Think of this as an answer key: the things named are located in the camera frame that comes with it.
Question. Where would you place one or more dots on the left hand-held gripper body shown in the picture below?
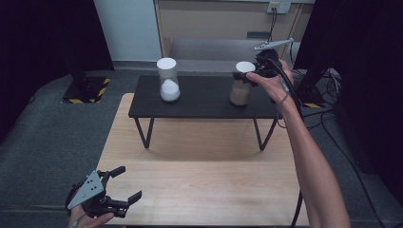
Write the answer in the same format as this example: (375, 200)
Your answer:
(87, 191)

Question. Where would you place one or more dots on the dark curtain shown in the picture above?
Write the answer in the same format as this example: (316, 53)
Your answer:
(364, 63)
(44, 44)

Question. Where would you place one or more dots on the clear jar with brown powder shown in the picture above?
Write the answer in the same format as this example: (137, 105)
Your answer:
(240, 93)

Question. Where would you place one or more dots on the clear jar with white powder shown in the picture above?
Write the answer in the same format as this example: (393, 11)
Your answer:
(169, 85)

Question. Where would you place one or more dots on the black shelf with metal legs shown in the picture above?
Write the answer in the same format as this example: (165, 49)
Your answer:
(202, 101)

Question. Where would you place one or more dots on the black stand with striped base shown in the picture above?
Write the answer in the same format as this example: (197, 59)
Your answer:
(309, 91)
(84, 90)

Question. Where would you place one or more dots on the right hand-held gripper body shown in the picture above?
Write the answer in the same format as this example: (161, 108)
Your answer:
(267, 61)

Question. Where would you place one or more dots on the white panel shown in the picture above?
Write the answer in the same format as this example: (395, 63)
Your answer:
(130, 30)

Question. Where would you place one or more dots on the wooden cabinet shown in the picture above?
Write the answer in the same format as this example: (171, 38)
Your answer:
(221, 22)

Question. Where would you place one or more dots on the person's right hand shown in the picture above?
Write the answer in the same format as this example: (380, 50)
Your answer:
(275, 87)

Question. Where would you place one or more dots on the white wall socket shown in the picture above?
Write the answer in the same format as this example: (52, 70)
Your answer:
(278, 7)

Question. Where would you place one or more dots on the person's left hand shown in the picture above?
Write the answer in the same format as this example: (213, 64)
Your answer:
(92, 221)

